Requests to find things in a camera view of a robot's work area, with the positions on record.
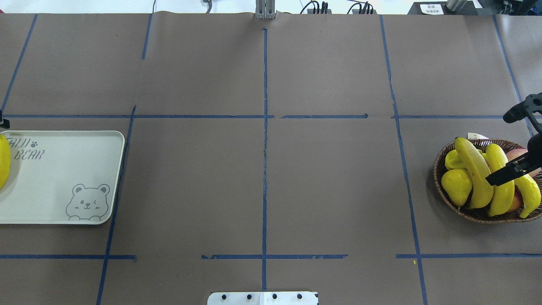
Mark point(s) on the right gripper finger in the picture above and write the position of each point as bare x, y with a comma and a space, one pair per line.
513, 169

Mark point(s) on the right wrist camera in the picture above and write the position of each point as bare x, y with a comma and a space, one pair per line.
528, 108

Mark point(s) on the white camera pole stand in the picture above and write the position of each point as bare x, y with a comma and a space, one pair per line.
264, 298

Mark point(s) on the aluminium frame post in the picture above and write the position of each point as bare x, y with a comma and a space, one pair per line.
265, 9

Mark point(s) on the yellow banana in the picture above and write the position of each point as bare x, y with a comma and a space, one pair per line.
5, 160
478, 170
504, 188
530, 193

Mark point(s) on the white rectangular tray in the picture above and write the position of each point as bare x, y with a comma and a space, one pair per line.
61, 177

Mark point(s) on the paper basket tag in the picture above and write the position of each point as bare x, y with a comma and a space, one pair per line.
476, 136

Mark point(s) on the red pink apple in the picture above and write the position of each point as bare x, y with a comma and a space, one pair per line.
515, 153

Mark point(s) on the brown wicker basket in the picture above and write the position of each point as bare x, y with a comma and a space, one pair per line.
480, 215

